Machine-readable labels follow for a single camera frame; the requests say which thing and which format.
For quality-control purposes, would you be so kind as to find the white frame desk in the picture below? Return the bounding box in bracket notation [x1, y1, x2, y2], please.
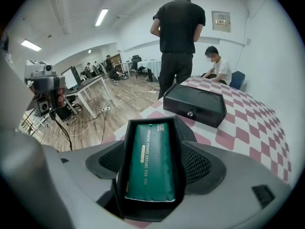
[63, 74, 113, 119]

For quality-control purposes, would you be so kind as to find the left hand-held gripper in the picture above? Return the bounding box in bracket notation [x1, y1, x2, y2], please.
[23, 59, 66, 111]

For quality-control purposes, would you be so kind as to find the computer monitor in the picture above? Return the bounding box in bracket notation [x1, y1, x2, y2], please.
[60, 65, 83, 91]

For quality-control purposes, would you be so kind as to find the blue chair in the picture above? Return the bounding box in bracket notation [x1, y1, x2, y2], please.
[229, 71, 246, 91]

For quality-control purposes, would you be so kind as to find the pink checkered tablecloth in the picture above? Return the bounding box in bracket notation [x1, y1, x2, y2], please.
[101, 75, 294, 185]

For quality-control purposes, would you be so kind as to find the wall electrical panel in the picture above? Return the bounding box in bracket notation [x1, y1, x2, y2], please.
[211, 10, 232, 33]

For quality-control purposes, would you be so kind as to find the person's left hand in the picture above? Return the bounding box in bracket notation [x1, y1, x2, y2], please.
[56, 86, 67, 108]

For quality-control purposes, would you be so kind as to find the grey gripper camera box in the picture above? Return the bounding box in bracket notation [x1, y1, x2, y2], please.
[33, 96, 52, 118]

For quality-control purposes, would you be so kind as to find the green tissue pack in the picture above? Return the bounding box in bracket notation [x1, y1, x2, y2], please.
[124, 122, 176, 203]

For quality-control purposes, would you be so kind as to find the table with white cloth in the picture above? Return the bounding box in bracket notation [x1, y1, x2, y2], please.
[137, 59, 163, 83]

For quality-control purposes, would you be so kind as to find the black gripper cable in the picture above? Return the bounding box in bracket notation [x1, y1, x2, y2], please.
[48, 110, 73, 152]

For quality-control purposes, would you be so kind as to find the black box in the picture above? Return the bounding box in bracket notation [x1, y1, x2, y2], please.
[116, 115, 199, 222]

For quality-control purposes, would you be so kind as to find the black box lid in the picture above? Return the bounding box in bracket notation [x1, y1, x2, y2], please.
[163, 83, 228, 129]

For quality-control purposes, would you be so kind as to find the ceiling light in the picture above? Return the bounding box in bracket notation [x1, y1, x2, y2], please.
[95, 8, 109, 27]
[20, 39, 42, 52]

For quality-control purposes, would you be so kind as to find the white floor cable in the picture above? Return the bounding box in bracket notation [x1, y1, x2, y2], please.
[109, 90, 150, 109]

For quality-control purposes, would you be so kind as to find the black office chair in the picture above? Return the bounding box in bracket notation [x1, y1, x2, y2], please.
[130, 54, 146, 79]

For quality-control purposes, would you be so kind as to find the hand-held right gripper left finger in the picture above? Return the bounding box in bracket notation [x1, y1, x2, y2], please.
[42, 140, 125, 229]

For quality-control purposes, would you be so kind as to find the brown door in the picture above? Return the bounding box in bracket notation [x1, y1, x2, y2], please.
[112, 53, 123, 69]

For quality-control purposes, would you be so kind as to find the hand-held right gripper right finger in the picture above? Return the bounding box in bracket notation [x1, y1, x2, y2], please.
[147, 140, 293, 229]

